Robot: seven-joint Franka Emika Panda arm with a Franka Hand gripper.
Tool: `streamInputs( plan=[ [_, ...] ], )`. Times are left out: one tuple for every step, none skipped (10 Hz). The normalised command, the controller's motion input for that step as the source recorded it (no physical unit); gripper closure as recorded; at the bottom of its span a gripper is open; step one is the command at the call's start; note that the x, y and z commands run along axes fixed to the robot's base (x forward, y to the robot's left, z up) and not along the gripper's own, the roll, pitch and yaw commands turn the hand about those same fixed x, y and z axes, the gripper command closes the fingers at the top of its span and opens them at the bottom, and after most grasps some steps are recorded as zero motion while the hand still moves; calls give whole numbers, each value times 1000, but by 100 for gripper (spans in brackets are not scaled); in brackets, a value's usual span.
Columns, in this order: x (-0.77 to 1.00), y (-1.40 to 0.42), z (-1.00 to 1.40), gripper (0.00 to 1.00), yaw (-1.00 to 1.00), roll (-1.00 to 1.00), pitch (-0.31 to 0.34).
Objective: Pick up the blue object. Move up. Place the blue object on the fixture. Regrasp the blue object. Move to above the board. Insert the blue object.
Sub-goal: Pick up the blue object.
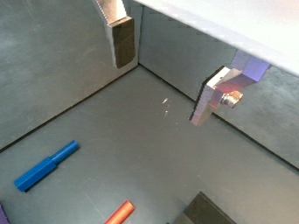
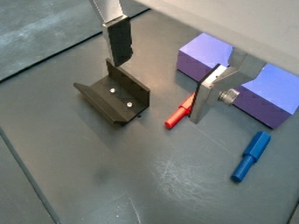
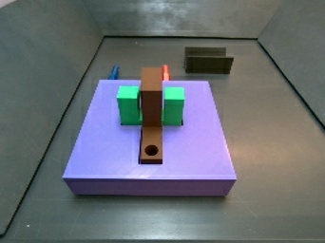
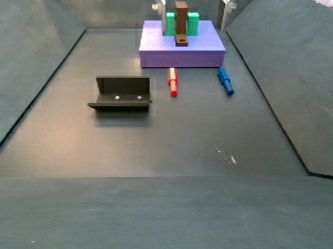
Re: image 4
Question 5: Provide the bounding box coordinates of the blue peg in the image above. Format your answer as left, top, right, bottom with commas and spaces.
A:
217, 68, 234, 96

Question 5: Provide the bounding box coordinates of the black angle fixture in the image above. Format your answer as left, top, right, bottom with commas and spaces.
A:
87, 76, 152, 110

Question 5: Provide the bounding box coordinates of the red peg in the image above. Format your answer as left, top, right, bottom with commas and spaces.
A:
168, 67, 178, 96

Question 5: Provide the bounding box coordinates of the purple base block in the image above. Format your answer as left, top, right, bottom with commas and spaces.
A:
140, 20, 226, 68

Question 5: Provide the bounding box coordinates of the green left block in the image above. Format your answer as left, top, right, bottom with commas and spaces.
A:
165, 13, 176, 36

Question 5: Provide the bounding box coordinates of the green block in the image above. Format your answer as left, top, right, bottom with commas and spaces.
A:
186, 13, 201, 36
165, 13, 176, 36

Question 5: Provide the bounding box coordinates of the green right block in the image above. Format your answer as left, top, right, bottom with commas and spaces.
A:
186, 13, 201, 36

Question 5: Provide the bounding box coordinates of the brown L-shaped bracket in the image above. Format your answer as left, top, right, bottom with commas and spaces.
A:
174, 1, 188, 47

